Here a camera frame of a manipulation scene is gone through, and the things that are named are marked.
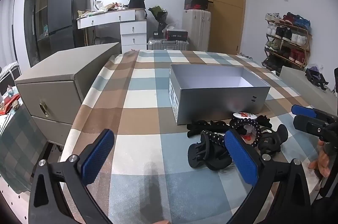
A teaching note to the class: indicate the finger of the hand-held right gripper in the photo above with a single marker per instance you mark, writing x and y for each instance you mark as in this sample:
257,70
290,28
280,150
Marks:
306,125
303,110

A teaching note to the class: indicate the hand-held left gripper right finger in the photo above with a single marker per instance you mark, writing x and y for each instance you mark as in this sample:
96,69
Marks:
241,158

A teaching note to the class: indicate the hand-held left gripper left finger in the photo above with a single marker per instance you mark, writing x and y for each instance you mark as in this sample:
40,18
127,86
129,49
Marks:
97,158

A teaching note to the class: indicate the red white plastic charm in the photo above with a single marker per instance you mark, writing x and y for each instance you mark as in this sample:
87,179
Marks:
248,137

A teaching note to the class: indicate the small black hair clip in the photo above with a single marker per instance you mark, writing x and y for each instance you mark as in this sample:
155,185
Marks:
264,119

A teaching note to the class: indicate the large black hair claw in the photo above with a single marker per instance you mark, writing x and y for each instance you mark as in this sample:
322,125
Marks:
200,155

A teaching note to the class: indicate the silver cardboard box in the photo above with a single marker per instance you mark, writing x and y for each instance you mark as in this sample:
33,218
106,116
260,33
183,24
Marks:
216,105

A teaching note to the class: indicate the person's right hand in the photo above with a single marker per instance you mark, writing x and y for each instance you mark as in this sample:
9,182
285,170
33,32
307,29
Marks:
320,160

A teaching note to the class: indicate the grey box lid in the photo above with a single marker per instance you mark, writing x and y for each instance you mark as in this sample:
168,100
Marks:
298,84

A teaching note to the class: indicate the purple black bag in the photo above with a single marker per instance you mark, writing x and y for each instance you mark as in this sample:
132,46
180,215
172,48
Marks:
315,77

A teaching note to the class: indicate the round white printed badge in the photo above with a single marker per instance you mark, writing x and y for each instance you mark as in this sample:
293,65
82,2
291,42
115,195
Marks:
241,115

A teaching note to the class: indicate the wooden shoe rack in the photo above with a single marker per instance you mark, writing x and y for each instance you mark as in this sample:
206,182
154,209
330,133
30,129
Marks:
307,39

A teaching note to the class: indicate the grey drawer cabinet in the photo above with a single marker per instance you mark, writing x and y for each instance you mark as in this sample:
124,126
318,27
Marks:
52,97

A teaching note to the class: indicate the person's dark clothing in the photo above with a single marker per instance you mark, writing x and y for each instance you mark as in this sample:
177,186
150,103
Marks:
327,208

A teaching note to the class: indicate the rows of shoes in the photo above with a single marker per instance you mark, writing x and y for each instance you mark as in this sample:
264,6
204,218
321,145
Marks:
286,32

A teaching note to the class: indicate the green checked blanket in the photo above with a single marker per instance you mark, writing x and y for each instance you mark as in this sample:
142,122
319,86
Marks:
18,144

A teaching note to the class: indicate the white dressing table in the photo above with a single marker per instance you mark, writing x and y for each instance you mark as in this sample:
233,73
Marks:
132,31

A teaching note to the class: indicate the silver suitcase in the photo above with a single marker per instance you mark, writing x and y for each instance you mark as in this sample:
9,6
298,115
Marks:
169,45

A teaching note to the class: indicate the white suitcase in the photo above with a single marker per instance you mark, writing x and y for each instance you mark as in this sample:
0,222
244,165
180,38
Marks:
196,28

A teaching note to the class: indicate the red black flat box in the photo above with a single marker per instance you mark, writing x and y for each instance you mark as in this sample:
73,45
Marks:
176,35

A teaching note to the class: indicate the pile of cosmetics clutter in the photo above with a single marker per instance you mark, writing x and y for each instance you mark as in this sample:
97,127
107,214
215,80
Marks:
105,8

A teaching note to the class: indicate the white ribbed bin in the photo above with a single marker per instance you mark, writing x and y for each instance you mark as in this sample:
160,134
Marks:
140,14

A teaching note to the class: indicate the black fridge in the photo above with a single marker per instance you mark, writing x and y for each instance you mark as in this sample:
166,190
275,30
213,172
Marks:
63,10

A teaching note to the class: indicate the black shoe box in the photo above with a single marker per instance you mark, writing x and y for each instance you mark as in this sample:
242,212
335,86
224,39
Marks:
196,2

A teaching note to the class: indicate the dark wrapped bouquet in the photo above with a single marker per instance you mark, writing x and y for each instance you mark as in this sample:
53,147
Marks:
158,14

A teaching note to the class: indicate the glass door cabinet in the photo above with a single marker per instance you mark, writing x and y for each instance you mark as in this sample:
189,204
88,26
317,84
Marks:
39,2

